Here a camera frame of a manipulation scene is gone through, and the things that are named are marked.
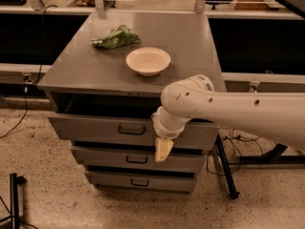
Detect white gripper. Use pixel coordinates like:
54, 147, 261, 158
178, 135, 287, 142
152, 106, 190, 162

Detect grey top drawer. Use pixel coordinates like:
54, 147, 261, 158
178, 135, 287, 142
48, 114, 219, 150

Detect grey drawer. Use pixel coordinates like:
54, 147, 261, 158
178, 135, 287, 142
48, 114, 219, 150
85, 171, 196, 193
71, 146, 204, 174

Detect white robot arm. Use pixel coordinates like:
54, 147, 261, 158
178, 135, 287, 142
152, 74, 305, 162

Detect grey bottom drawer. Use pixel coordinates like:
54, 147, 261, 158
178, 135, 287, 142
85, 171, 196, 193

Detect grey middle drawer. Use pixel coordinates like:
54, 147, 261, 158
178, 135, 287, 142
71, 146, 204, 174

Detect grey drawer cabinet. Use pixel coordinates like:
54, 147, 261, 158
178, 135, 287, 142
38, 10, 226, 179

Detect black stand leg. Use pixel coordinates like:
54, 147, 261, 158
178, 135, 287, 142
215, 135, 239, 199

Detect white bowl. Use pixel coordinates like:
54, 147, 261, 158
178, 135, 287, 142
126, 47, 171, 76

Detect green chip bag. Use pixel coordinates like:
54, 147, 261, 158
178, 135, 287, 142
91, 24, 140, 50

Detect black stand bottom left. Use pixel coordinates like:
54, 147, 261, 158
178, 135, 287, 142
0, 173, 38, 229

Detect black floor cables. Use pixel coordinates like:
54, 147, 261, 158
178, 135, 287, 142
205, 129, 275, 177

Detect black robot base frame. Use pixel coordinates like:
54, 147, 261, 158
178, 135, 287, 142
231, 144, 305, 166

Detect black cable left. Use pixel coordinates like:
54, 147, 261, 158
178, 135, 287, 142
0, 4, 59, 140

